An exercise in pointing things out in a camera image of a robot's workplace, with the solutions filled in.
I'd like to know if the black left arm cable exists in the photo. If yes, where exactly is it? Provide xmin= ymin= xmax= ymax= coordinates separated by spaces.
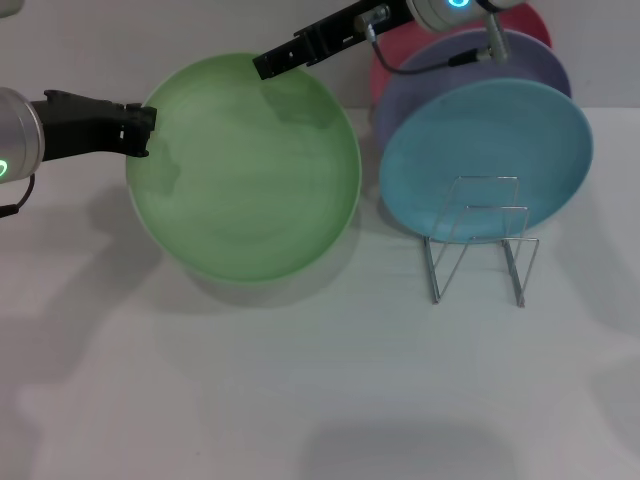
xmin=0 ymin=172 xmax=37 ymax=219

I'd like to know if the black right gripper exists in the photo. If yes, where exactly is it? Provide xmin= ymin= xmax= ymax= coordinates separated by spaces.
xmin=252 ymin=0 xmax=417 ymax=82

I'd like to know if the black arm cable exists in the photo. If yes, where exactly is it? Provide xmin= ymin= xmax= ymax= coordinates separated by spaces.
xmin=371 ymin=40 xmax=495 ymax=76
xmin=0 ymin=172 xmax=37 ymax=219

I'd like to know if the purple round plate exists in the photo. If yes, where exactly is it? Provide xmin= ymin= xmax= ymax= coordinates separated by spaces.
xmin=372 ymin=27 xmax=573 ymax=151

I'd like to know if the metal wire plate rack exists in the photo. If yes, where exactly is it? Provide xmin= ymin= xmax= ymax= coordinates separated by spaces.
xmin=422 ymin=174 xmax=542 ymax=308

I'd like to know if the blue round plate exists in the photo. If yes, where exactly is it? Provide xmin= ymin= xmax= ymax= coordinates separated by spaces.
xmin=378 ymin=77 xmax=595 ymax=246

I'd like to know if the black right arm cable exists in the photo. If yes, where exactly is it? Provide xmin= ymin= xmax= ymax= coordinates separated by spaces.
xmin=371 ymin=40 xmax=495 ymax=76

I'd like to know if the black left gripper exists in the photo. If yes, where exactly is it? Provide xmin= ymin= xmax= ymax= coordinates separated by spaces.
xmin=28 ymin=89 xmax=158 ymax=162

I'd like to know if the pink round plate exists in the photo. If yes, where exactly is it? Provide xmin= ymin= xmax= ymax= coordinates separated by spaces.
xmin=368 ymin=1 xmax=553 ymax=109

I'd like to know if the green round plate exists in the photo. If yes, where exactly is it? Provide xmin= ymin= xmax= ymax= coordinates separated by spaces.
xmin=124 ymin=52 xmax=363 ymax=285

